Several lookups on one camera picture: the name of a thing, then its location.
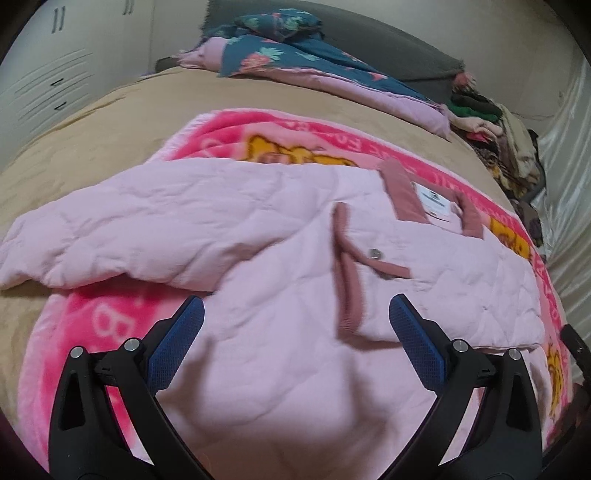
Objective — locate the teal floral quilt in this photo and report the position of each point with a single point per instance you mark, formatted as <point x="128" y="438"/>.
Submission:
<point x="295" y="55"/>

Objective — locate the dark patterned clothes heap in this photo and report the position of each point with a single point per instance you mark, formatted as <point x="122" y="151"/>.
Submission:
<point x="531" y="221"/>

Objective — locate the pile of mixed clothes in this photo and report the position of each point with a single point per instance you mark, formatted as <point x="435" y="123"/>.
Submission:
<point x="508" y="134"/>

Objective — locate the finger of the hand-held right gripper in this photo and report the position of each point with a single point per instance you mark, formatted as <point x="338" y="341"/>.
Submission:
<point x="572" y="339"/>

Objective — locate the pink printed bear blanket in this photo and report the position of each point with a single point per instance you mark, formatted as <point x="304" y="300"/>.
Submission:
<point x="115" y="323"/>

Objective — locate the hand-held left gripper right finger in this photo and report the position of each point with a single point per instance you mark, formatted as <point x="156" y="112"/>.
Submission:
<point x="418" y="341"/>

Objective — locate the pink quilted jacket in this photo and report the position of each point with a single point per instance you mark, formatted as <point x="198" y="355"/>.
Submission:
<point x="277" y="230"/>

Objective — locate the grey padded headboard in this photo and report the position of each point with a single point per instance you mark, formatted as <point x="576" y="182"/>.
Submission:
<point x="392" y="41"/>

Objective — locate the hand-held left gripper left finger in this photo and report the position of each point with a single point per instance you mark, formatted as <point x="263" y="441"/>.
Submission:
<point x="178" y="341"/>

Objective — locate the tan bed cover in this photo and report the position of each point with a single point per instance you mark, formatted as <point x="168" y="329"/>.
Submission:
<point x="115" y="115"/>

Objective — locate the cream satin curtain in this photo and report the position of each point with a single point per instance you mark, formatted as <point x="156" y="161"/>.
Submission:
<point x="568" y="184"/>

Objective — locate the white wardrobe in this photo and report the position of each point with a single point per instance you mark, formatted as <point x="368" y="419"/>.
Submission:
<point x="69" y="55"/>

